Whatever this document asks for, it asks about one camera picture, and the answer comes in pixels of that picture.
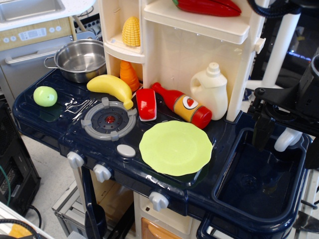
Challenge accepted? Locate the grey stove knob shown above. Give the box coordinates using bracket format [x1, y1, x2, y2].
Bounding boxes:
[67, 151, 84, 169]
[93, 164, 112, 183]
[149, 192, 169, 212]

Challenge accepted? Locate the white metal stand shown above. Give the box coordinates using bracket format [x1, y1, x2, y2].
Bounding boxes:
[246, 13, 301, 90]

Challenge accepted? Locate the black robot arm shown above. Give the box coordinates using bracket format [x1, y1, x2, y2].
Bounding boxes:
[248, 54, 319, 169]

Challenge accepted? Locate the cream toy kitchen shelf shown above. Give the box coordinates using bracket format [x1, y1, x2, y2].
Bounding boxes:
[98, 0, 265, 121]

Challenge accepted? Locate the red toy chili pepper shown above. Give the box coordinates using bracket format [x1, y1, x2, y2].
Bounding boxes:
[172, 0, 242, 17]

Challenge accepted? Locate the yellow toy banana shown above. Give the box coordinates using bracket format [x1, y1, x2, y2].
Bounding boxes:
[87, 74, 134, 110]

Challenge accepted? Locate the grey toy stove burner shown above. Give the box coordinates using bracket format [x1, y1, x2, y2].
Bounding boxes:
[81, 97, 138, 141]

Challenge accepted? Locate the red toy ketchup bottle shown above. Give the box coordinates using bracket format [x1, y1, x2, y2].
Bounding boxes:
[152, 82, 212, 129]

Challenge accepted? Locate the grey oval button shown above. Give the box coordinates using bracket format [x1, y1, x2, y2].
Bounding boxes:
[117, 144, 136, 158]

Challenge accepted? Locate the green toy pear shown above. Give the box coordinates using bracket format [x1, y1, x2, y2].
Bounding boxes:
[33, 86, 58, 107]

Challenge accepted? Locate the grey left stove knob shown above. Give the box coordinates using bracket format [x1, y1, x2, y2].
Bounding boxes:
[67, 151, 84, 169]

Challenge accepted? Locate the orange toy carrot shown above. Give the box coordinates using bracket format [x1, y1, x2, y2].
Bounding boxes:
[120, 60, 140, 92]

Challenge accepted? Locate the light green plastic plate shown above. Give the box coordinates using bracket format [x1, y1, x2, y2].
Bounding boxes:
[139, 120, 213, 176]

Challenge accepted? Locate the grey right stove knob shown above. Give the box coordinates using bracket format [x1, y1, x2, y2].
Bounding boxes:
[149, 192, 169, 212]

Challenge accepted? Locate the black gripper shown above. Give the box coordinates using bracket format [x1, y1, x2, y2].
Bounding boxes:
[248, 87, 319, 151]

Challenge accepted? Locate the black computer case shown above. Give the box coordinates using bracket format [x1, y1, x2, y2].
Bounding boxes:
[0, 102, 41, 216]

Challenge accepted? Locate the red toy cheese wedge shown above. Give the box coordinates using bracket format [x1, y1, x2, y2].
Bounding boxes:
[136, 89, 157, 121]

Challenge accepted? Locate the white toy jug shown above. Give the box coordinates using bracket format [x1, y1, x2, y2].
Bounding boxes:
[190, 62, 228, 120]

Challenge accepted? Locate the grey middle stove knob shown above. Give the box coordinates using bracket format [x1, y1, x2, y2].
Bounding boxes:
[93, 164, 112, 183]

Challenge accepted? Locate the stainless steel pot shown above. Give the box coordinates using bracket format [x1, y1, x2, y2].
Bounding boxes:
[44, 39, 107, 83]

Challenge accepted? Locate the navy toy kitchen counter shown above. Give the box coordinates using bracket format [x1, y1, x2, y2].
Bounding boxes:
[12, 70, 312, 239]

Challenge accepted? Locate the grey yellow toy faucet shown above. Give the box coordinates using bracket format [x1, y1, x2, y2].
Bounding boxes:
[274, 128, 302, 152]

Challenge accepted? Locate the yellow toy corn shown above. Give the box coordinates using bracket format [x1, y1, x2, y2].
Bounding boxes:
[122, 16, 141, 47]

